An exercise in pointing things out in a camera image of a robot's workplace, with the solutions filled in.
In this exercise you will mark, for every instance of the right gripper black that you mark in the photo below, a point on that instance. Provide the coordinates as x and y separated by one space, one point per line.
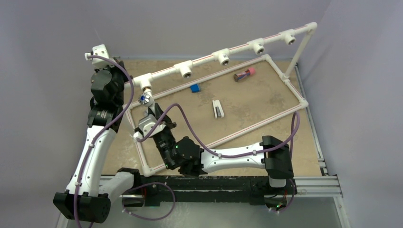
158 112

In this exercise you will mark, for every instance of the white plastic water faucet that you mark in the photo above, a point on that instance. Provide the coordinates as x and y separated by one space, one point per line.
146 98

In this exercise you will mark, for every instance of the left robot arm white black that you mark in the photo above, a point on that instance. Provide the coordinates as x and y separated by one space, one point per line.
83 200

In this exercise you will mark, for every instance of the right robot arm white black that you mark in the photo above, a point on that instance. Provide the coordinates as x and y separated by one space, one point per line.
193 158

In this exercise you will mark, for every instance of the blue rectangular block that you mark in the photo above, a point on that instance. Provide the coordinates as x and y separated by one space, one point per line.
195 88

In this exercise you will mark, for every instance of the white stapler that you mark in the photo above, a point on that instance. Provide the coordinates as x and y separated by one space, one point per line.
217 108

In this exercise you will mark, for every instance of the colourful tube with pink cap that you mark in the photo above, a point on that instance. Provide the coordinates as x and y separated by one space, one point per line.
243 75

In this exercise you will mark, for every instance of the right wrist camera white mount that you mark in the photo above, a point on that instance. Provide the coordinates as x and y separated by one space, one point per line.
147 127

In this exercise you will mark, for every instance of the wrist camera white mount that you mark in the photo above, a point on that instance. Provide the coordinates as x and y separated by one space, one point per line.
147 127
100 56

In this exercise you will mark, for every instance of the white PVC pipe frame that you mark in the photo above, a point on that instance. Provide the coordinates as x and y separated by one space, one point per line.
262 104

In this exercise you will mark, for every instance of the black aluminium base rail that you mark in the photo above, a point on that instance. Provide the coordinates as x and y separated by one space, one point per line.
254 190

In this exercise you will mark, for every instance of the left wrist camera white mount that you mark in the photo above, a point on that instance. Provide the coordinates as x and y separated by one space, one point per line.
100 56

